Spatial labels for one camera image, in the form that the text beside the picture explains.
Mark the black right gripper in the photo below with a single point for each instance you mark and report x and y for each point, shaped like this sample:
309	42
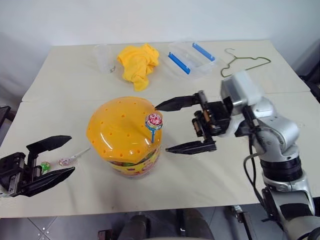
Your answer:
216	117

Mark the yellow cloth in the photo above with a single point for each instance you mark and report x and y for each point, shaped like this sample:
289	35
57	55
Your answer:
136	65

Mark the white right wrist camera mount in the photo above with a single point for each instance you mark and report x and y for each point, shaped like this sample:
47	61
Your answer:
241	87

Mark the clear box with blue clips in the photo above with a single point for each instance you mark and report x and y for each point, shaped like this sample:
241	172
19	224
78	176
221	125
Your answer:
197	62

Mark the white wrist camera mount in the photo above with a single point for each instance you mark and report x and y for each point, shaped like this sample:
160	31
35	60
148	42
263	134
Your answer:
2	195
241	87

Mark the red lollipop with blue stick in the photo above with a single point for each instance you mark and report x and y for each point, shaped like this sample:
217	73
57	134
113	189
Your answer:
154	121

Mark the metal table leg bracket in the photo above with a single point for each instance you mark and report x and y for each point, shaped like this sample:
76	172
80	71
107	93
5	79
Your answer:
241	217

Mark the clear plastic cup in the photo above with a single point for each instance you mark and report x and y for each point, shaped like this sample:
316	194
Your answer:
102	57

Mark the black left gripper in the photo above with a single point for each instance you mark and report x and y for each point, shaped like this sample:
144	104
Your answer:
12	170

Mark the yellow lollipop jar with lid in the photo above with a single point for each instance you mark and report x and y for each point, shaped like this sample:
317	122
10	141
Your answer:
120	130

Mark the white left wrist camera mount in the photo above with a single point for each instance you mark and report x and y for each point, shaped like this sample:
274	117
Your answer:
2	195

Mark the small grey object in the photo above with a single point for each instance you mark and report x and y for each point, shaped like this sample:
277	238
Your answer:
111	69

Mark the pink lollipop with white stick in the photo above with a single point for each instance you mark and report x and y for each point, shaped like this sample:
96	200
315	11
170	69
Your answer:
64	161

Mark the dark rounded shape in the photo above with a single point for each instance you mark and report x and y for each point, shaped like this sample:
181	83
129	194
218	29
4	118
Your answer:
136	226

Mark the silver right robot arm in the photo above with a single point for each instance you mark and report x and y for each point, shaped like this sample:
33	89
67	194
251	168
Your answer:
285	130

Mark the green wrapped lollipop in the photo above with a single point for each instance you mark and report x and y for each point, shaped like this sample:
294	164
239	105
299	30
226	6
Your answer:
45	167

